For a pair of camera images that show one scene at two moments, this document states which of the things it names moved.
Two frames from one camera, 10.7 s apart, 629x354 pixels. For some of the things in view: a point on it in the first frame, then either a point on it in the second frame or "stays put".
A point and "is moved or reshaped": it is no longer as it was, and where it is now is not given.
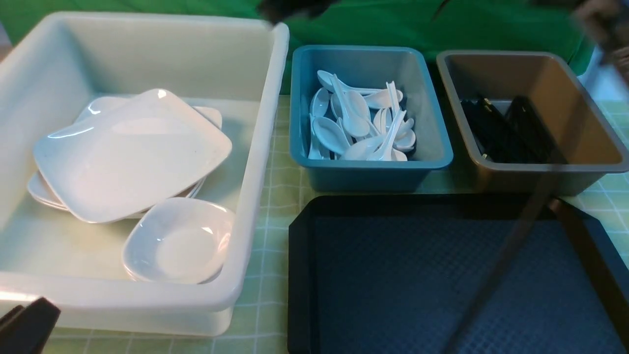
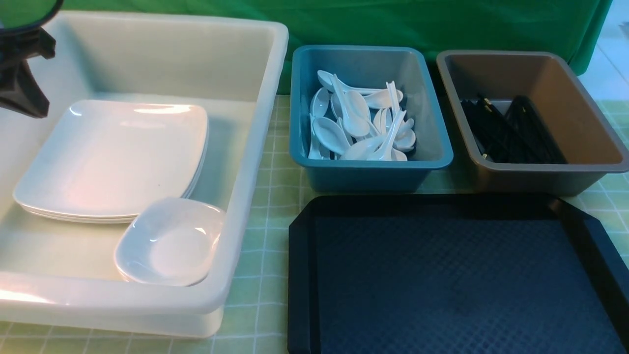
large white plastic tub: (131, 150) stays put
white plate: (38, 190) → (110, 221)
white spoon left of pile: (331, 134) stays put
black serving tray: (426, 274) stays put
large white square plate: (129, 155) is moved or reshaped
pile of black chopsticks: (522, 135) stays put
